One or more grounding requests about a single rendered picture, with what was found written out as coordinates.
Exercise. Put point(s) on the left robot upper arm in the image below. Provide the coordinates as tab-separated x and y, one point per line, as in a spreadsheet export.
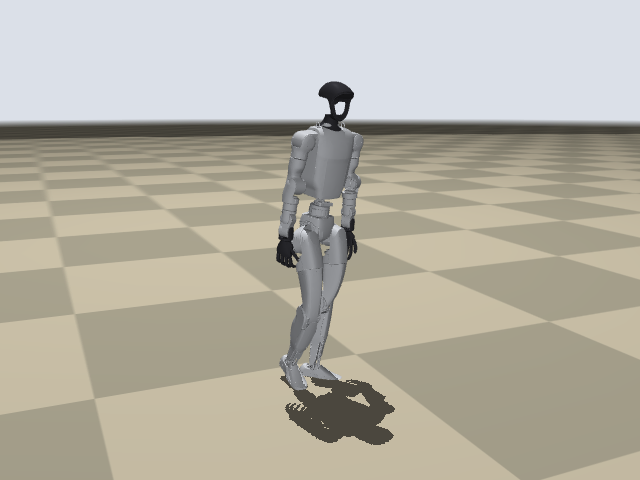
353	181

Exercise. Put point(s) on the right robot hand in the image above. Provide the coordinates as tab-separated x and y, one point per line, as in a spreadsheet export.
285	249

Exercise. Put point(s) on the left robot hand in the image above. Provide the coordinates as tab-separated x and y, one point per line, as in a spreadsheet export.
350	239

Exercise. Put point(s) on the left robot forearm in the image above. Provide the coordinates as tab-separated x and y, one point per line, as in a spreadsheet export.
348	211

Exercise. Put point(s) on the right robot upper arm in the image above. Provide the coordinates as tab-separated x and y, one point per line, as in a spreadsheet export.
302	142

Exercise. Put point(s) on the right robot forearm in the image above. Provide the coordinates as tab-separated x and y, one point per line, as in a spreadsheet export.
288	218

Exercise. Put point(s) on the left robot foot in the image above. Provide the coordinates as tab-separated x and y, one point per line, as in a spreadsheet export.
321	372

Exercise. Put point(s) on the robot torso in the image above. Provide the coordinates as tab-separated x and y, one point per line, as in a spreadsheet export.
325	175

